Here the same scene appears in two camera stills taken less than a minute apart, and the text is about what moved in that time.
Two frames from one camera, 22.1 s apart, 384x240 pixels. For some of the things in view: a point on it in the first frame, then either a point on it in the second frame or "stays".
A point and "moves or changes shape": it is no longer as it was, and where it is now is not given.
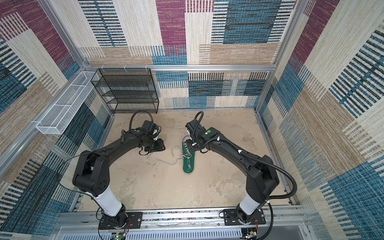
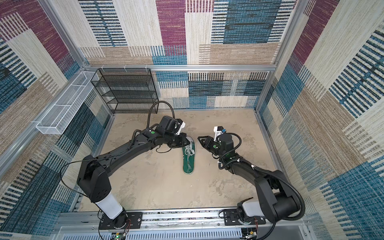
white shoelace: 177,151 moves or changes shape
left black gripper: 160,146 → 182,137
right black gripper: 191,148 → 208,142
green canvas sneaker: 188,157 stays
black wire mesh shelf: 128,90 stays
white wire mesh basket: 58,119 stays
